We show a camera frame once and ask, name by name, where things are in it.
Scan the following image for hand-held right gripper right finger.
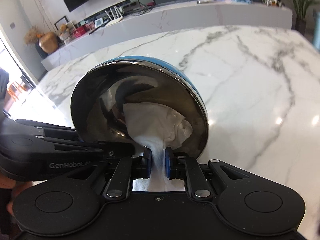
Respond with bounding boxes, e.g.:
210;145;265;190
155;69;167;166
165;147;252;201

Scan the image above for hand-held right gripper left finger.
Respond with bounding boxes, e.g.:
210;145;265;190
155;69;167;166
66;148;153;201

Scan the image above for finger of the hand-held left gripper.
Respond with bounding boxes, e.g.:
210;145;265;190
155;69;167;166
14;119;83;141
35;134;137;160

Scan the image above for white cleaning cloth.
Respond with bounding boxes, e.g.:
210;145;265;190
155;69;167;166
122;102;193;192

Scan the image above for steel bowl with blue outside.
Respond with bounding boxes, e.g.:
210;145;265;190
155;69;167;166
70;55;208;161

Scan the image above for person's left hand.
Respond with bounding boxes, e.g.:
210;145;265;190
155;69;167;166
0;174;22;217

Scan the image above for orange chair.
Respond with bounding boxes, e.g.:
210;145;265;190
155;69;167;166
7;80;28;101

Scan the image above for dark vase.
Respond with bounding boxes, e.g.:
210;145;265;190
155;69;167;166
35;41;49;59

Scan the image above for gold round vase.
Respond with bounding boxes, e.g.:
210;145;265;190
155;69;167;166
38;32;59;54

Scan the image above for teddy bear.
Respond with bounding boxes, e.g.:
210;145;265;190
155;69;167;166
59;24;72;46

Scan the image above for dried flower bunch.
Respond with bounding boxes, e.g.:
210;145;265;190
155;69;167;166
24;26;42;45

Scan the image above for red gift box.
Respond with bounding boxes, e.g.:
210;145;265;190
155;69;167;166
73;27;87;39

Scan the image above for white router with antennas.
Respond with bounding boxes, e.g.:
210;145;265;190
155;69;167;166
104;7;124;27

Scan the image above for tall leafy plant in pot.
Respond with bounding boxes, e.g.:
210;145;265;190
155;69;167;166
280;0;320;37

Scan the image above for dark picture frame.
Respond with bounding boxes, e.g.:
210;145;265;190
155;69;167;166
54;16;69;30

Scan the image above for tangle of black cables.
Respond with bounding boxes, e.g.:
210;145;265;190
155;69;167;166
125;1;153;14

